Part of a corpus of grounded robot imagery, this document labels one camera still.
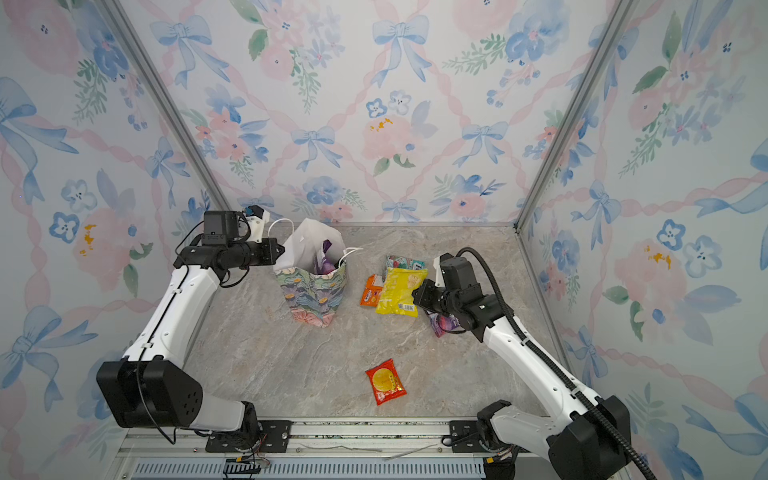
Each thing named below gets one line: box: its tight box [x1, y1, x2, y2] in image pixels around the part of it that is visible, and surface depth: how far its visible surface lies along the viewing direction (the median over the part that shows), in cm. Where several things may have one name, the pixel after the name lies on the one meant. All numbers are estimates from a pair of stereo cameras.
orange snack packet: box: [360, 274, 384, 307], surface depth 100 cm
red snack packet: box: [365, 358, 408, 406], surface depth 83 cm
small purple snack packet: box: [426, 310, 461, 338], surface depth 93 cm
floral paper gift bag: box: [273, 218, 363, 328], surface depth 85 cm
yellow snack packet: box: [376, 267, 428, 318], surface depth 82 cm
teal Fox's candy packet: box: [386, 255, 426, 270], surface depth 108 cm
